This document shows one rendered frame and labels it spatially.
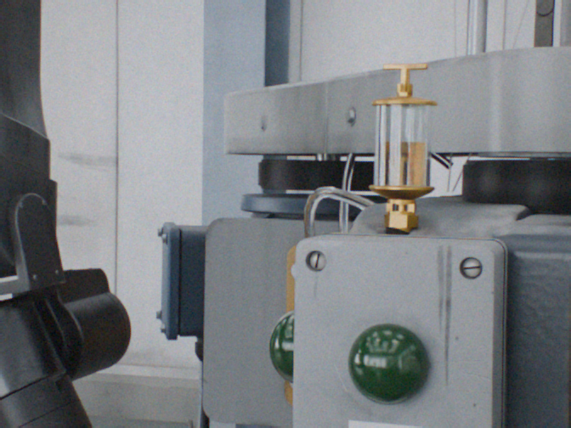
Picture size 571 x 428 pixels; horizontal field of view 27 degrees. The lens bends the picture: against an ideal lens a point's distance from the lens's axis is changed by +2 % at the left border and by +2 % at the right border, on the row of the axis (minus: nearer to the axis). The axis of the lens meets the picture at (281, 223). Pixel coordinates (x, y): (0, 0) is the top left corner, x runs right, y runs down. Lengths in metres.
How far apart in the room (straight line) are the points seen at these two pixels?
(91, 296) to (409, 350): 0.38
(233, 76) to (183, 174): 0.78
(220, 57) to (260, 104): 4.64
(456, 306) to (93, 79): 5.88
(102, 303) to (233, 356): 0.18
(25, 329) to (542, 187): 0.31
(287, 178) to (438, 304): 0.52
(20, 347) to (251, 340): 0.27
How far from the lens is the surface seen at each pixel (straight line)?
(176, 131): 6.08
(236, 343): 0.92
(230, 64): 5.51
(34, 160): 0.72
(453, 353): 0.43
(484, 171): 0.60
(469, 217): 0.52
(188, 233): 0.93
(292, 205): 0.92
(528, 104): 0.59
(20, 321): 0.70
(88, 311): 0.75
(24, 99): 0.73
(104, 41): 6.27
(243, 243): 0.91
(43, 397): 0.69
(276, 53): 5.86
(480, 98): 0.61
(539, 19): 1.03
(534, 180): 0.58
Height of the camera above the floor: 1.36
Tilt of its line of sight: 3 degrees down
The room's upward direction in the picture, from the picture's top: 1 degrees clockwise
